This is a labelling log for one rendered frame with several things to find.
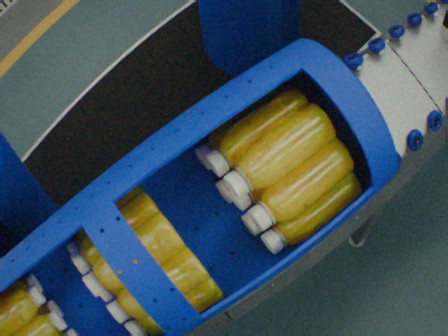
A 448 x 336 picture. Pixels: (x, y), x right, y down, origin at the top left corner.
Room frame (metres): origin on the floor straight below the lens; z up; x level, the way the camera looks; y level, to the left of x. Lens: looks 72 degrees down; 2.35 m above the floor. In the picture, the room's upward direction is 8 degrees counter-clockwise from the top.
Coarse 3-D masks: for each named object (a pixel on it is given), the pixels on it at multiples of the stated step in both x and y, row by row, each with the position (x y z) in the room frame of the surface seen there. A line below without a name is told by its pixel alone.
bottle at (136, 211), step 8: (144, 192) 0.37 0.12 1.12; (136, 200) 0.36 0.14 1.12; (144, 200) 0.36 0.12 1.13; (152, 200) 0.36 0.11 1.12; (120, 208) 0.35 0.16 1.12; (128, 208) 0.35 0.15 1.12; (136, 208) 0.34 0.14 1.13; (144, 208) 0.34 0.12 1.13; (152, 208) 0.34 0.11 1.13; (128, 216) 0.33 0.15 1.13; (136, 216) 0.33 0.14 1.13; (144, 216) 0.33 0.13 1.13; (136, 224) 0.32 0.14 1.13; (88, 240) 0.30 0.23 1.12; (88, 248) 0.29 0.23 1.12; (96, 248) 0.29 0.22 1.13; (88, 256) 0.28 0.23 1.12; (96, 256) 0.27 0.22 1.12; (88, 264) 0.26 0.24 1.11
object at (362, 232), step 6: (384, 204) 0.46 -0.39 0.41; (378, 210) 0.45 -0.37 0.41; (372, 216) 0.44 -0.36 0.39; (366, 222) 0.45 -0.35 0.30; (372, 222) 0.45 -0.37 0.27; (360, 228) 0.46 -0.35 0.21; (366, 228) 0.44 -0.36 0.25; (354, 234) 0.47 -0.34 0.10; (360, 234) 0.45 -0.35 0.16; (366, 234) 0.46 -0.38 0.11; (354, 240) 0.46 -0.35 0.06; (360, 240) 0.44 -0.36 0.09; (354, 246) 0.45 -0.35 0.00
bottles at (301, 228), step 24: (264, 96) 0.52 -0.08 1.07; (216, 144) 0.45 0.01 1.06; (336, 192) 0.34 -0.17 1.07; (360, 192) 0.34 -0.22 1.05; (312, 216) 0.31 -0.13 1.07; (264, 240) 0.29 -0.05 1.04; (288, 240) 0.28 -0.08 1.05; (24, 288) 0.23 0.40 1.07; (216, 288) 0.22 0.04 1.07; (48, 312) 0.19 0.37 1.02
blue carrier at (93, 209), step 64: (256, 64) 0.54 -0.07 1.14; (320, 64) 0.50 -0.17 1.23; (192, 128) 0.43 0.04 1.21; (384, 128) 0.39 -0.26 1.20; (128, 192) 0.35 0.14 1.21; (192, 192) 0.40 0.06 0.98; (64, 256) 0.30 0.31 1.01; (128, 256) 0.25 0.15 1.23; (256, 256) 0.28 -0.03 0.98; (64, 320) 0.18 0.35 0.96; (128, 320) 0.18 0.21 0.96; (192, 320) 0.15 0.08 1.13
